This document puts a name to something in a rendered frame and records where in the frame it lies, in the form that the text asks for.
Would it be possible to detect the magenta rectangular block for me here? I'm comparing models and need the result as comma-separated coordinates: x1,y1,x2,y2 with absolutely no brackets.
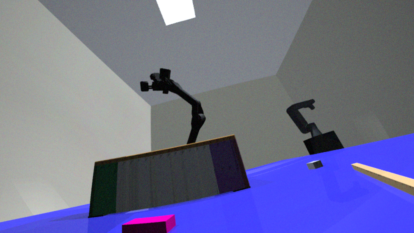
121,214,176,233

